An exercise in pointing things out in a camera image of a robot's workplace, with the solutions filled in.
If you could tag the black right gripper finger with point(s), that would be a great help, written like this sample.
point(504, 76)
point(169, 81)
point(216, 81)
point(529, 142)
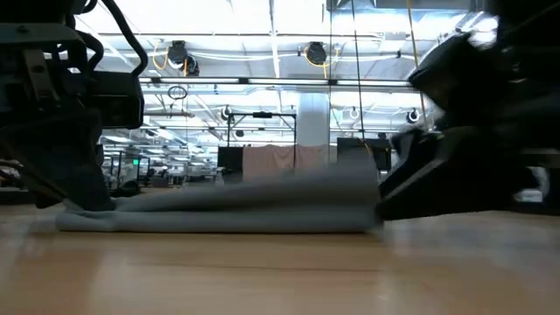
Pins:
point(413, 153)
point(472, 175)

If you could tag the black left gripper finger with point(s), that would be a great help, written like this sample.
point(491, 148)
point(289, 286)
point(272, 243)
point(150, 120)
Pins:
point(30, 186)
point(65, 162)

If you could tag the grey towel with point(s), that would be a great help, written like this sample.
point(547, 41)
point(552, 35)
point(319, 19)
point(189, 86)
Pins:
point(219, 214)

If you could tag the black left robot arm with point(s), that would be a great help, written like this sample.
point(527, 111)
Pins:
point(35, 9)

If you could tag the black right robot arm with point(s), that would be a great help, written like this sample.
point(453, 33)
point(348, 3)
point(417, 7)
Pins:
point(525, 39)

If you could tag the black monitor on stand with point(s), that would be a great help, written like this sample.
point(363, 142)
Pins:
point(350, 144)

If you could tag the white building pillar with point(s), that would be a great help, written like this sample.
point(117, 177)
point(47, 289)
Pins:
point(312, 118)

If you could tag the pink hanging cloth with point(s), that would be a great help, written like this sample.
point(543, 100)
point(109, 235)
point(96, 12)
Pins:
point(280, 159)

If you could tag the long ceiling light bar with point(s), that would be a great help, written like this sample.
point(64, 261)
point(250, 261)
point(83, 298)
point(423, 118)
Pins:
point(284, 81)

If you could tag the small black monitor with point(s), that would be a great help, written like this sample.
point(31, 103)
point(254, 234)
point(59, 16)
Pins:
point(229, 158)

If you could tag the black metal workstation frame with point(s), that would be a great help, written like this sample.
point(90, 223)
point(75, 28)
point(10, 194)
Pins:
point(127, 168)

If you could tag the black table edge rail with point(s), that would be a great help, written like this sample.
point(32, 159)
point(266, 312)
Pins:
point(538, 207)

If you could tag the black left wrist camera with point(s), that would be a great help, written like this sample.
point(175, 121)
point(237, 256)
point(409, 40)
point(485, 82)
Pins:
point(118, 100)

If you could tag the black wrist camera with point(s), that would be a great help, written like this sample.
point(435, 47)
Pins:
point(118, 100)
point(446, 74)

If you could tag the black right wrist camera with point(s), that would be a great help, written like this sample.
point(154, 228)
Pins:
point(446, 74)

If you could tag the black metal frame stand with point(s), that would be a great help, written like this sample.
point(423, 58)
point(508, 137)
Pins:
point(261, 115)

